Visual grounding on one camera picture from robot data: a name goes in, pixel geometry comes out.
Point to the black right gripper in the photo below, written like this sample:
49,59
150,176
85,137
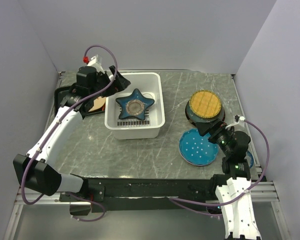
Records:
204,127

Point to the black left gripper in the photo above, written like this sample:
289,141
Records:
120,84

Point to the turquoise polka dot plate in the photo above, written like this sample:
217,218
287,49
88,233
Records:
193,135

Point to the blue star-shaped dish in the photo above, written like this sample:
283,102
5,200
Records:
134,105

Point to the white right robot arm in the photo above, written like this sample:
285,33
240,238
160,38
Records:
232,187

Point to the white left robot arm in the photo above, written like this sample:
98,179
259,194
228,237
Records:
35,170

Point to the white plastic bin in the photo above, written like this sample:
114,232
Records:
149,85

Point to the dark blue floral plate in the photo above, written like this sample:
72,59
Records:
193,115

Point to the lavender round plate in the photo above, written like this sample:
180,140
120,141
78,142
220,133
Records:
198,154

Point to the round woven bamboo mat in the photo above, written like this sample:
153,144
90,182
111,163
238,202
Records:
205,104

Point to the peach bird-painted plate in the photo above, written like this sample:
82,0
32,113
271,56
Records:
98,103

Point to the small blue patterned dish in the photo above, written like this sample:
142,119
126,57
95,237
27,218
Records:
250,159

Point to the black serving tray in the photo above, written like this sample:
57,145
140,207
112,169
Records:
63,97

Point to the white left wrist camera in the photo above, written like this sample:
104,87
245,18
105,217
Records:
95,62

